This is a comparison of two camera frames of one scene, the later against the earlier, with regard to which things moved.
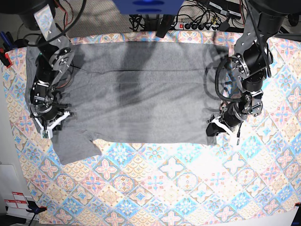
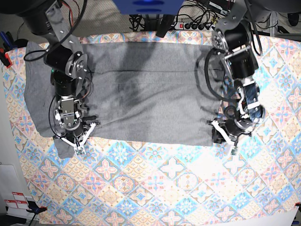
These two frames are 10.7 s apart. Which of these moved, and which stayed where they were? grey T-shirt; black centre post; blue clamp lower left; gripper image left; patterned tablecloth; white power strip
Moved: gripper image left; grey T-shirt
Stayed: patterned tablecloth; blue clamp lower left; white power strip; black centre post
